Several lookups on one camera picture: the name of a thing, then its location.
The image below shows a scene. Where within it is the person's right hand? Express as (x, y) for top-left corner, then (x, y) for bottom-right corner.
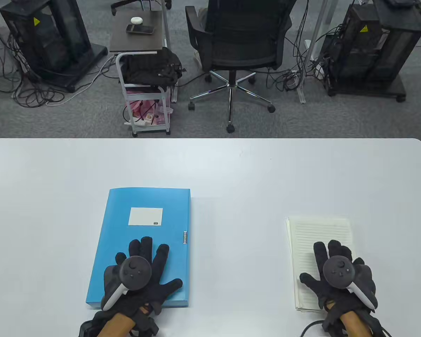
(299, 240), (376, 316)

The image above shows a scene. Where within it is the person's left hand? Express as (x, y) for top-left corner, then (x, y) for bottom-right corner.
(102, 237), (183, 316)

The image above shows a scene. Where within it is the stack of lined papers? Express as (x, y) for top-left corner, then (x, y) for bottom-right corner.
(285, 216), (358, 313)

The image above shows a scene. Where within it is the blue file box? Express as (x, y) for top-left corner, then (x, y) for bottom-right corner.
(86, 188), (191, 309)

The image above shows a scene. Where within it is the person's left forearm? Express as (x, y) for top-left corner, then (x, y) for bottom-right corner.
(99, 312), (135, 337)

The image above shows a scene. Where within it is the person's right forearm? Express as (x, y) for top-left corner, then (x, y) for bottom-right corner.
(338, 311), (370, 337)

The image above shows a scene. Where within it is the pink plastic bag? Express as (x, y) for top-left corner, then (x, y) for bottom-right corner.
(126, 99), (171, 126)

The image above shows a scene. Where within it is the white rolling cart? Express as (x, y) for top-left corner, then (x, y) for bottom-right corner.
(116, 53), (172, 137)

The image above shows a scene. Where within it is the black bag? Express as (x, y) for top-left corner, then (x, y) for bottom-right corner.
(121, 47), (183, 87)

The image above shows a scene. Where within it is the brown side table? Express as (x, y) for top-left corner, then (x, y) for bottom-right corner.
(109, 0), (178, 104)

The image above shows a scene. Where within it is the black equipment cabinet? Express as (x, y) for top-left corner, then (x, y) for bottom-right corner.
(322, 0), (421, 103)
(0, 0), (108, 93)

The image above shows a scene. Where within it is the black smartphone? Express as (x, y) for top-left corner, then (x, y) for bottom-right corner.
(126, 24), (155, 35)

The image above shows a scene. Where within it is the black mesh office chair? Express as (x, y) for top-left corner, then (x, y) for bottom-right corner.
(185, 0), (299, 134)

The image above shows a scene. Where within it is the black chair base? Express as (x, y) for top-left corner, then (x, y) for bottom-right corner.
(111, 0), (172, 15)

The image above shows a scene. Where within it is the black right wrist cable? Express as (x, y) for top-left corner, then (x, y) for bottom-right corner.
(299, 319), (325, 337)

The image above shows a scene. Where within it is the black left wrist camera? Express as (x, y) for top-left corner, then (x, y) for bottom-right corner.
(135, 309), (160, 336)

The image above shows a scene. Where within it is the aluminium frame post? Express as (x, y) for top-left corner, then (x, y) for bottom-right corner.
(296, 0), (329, 105)

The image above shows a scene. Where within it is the tangle of floor cables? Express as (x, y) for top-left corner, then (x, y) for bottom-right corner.
(0, 21), (117, 108)
(267, 0), (332, 93)

